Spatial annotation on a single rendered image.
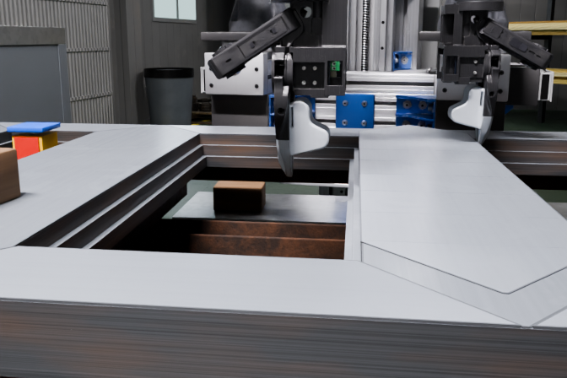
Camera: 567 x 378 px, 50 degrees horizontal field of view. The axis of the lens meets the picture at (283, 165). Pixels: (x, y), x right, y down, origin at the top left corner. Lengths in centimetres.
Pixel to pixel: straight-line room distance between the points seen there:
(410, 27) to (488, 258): 115
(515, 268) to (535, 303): 5
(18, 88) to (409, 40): 92
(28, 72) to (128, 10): 533
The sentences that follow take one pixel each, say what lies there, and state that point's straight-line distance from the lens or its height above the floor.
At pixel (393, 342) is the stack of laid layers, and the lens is 37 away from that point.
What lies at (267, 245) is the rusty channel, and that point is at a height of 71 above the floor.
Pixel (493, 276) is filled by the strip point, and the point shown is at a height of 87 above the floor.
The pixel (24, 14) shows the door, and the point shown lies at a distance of 550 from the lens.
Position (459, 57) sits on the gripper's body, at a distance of 92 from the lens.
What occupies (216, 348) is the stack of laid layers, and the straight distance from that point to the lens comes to 38.
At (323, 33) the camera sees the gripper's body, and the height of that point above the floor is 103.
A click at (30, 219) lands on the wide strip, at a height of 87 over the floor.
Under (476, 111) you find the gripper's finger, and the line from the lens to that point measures 95.
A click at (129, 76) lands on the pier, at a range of 671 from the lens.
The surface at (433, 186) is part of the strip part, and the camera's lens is 67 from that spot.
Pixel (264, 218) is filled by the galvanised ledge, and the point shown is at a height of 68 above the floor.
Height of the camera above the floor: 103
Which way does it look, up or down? 12 degrees down
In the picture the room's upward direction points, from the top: straight up
